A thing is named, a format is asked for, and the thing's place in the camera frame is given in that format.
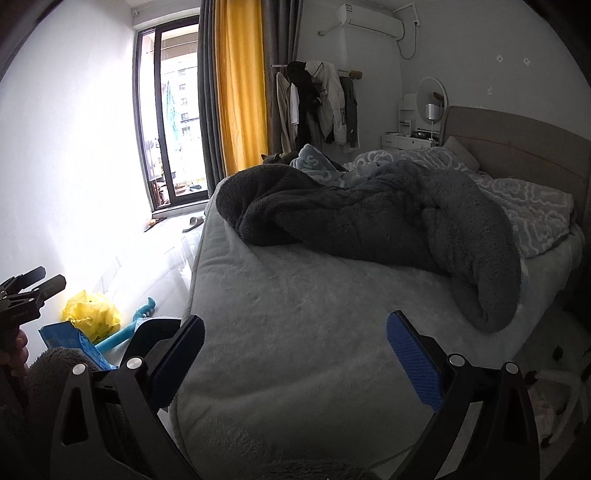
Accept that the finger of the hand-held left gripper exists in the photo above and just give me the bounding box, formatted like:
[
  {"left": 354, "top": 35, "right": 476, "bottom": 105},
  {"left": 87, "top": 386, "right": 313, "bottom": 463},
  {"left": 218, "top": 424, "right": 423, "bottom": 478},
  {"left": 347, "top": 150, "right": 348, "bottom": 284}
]
[
  {"left": 0, "top": 267, "right": 47, "bottom": 296},
  {"left": 21, "top": 274, "right": 66, "bottom": 309}
]

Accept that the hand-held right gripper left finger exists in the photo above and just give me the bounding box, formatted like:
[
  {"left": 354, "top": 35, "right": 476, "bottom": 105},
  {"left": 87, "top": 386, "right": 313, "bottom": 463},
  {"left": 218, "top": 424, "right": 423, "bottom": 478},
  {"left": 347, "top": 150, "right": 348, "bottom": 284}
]
[{"left": 48, "top": 315, "right": 206, "bottom": 480}]

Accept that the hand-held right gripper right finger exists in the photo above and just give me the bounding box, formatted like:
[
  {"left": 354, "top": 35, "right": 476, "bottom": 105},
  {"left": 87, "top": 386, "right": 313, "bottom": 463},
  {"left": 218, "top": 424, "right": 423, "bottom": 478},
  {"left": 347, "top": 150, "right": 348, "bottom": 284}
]
[{"left": 385, "top": 310, "right": 541, "bottom": 480}]

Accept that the person's left hand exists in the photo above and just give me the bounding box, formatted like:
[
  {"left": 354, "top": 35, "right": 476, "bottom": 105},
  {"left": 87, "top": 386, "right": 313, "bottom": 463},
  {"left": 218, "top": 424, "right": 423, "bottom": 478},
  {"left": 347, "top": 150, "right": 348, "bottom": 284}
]
[{"left": 14, "top": 333, "right": 29, "bottom": 378}]

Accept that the yellow plastic bag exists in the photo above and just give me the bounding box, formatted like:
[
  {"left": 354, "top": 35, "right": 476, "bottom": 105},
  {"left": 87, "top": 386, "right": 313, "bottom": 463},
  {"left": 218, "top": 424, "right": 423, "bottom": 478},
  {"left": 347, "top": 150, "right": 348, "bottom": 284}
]
[{"left": 62, "top": 290, "right": 122, "bottom": 342}]

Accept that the blue toy dinosaur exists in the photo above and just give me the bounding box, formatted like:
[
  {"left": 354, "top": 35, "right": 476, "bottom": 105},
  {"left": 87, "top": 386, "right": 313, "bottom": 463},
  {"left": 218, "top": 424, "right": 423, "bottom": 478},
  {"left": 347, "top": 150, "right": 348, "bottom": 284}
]
[{"left": 92, "top": 298, "right": 158, "bottom": 354}]

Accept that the bed with grey sheet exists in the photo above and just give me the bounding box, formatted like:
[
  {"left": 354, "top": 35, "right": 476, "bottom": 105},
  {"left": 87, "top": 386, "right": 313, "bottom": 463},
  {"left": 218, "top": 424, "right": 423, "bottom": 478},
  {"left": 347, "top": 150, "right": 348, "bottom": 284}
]
[{"left": 173, "top": 105, "right": 591, "bottom": 467}]

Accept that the dark grey fleece blanket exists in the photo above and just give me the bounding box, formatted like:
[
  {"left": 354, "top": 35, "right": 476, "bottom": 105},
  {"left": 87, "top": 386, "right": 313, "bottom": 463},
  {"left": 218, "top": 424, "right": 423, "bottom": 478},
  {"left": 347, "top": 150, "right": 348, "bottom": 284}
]
[{"left": 215, "top": 159, "right": 522, "bottom": 334}]

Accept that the cloud patterned duvet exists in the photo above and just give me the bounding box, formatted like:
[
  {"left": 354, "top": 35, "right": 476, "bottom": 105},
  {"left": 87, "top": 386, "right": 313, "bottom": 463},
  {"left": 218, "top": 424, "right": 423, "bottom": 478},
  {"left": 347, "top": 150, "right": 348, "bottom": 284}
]
[{"left": 295, "top": 144, "right": 575, "bottom": 259}]

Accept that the sliding glass door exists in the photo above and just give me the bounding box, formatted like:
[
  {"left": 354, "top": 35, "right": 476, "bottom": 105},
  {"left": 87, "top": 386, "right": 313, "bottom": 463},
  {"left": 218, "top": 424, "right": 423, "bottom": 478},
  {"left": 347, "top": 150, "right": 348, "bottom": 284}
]
[{"left": 135, "top": 14, "right": 208, "bottom": 215}]

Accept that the beige pillow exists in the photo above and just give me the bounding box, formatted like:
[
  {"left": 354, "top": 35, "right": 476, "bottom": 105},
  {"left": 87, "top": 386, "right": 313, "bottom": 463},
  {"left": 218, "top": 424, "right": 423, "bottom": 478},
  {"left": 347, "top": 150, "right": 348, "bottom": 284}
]
[{"left": 443, "top": 136, "right": 481, "bottom": 169}]

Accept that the grey cat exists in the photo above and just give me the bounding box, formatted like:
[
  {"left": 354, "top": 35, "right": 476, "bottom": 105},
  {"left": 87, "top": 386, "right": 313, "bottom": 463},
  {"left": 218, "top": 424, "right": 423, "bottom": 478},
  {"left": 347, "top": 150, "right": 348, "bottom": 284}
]
[{"left": 260, "top": 152, "right": 301, "bottom": 166}]

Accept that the white vanity table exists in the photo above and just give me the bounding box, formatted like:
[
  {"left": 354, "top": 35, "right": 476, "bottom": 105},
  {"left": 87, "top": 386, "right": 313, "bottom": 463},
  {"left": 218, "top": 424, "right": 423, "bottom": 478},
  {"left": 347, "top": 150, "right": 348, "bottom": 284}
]
[{"left": 381, "top": 131, "right": 439, "bottom": 151}]

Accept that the white shelf organizer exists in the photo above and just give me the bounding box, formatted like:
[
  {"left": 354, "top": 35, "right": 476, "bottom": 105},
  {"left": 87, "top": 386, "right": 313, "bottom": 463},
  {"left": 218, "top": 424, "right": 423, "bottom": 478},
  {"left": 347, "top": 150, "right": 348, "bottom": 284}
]
[{"left": 397, "top": 95, "right": 419, "bottom": 137}]

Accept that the silver table lamp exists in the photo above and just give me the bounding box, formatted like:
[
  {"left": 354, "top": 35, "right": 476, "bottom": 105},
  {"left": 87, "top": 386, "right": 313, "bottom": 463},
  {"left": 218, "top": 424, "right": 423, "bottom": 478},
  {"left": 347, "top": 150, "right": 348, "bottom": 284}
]
[{"left": 425, "top": 103, "right": 440, "bottom": 141}]

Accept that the dark grey garment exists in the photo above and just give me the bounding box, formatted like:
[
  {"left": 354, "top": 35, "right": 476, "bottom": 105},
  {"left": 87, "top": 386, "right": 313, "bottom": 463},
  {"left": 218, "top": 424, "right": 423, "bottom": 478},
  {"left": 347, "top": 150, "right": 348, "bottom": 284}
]
[{"left": 339, "top": 76, "right": 360, "bottom": 149}]

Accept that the dark grey curtain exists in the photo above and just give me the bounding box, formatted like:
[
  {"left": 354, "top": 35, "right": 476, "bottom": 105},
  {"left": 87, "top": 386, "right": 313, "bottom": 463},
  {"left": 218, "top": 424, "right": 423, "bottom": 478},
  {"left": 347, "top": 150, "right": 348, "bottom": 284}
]
[
  {"left": 261, "top": 0, "right": 303, "bottom": 155},
  {"left": 198, "top": 0, "right": 227, "bottom": 197}
]

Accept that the beige coat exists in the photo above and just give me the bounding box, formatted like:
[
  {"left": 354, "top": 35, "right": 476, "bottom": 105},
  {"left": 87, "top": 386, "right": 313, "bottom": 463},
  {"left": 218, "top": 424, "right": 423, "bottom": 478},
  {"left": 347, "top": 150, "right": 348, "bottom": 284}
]
[{"left": 276, "top": 71, "right": 301, "bottom": 153}]

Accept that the white jacket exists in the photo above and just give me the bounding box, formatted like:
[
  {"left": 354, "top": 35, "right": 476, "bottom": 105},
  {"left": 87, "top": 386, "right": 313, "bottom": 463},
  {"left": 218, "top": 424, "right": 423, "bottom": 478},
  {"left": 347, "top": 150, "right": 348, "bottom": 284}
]
[{"left": 305, "top": 61, "right": 348, "bottom": 146}]

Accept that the round white mirror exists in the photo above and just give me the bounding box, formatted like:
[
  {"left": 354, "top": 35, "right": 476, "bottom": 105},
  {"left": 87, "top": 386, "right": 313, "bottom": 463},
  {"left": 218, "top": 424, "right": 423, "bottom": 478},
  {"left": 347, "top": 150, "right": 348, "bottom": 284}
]
[{"left": 417, "top": 76, "right": 448, "bottom": 123}]

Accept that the yellow curtain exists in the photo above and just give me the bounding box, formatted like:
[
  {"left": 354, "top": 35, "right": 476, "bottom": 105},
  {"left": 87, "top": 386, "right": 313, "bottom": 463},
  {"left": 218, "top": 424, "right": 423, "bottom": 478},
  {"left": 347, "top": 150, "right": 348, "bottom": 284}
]
[{"left": 216, "top": 0, "right": 269, "bottom": 178}]

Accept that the white air conditioner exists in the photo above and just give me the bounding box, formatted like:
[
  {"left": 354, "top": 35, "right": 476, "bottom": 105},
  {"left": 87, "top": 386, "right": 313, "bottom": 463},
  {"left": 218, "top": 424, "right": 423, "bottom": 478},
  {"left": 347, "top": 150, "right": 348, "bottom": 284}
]
[{"left": 337, "top": 4, "right": 404, "bottom": 38}]

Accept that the clothes rack rail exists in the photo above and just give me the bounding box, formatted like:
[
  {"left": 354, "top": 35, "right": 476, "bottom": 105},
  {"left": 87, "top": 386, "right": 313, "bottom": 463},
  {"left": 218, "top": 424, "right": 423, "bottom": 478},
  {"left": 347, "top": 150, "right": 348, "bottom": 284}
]
[{"left": 270, "top": 64, "right": 363, "bottom": 79}]

